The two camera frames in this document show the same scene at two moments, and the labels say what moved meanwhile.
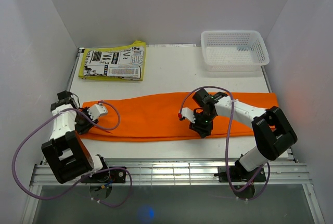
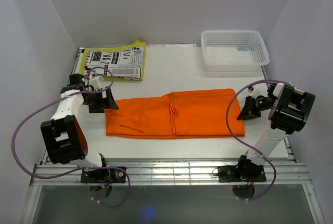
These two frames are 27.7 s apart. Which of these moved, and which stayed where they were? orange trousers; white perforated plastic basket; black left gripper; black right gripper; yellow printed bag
Moved: black left gripper; orange trousers; black right gripper
Stayed: white perforated plastic basket; yellow printed bag
